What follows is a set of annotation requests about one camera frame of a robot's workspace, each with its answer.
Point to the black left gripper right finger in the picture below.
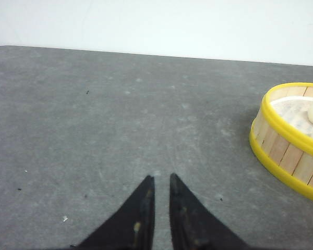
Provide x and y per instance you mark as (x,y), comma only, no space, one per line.
(193,226)

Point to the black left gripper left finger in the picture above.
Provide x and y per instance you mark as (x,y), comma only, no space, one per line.
(132,226)

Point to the wooden steamer basket yellow rims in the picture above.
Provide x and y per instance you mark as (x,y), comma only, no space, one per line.
(283,150)

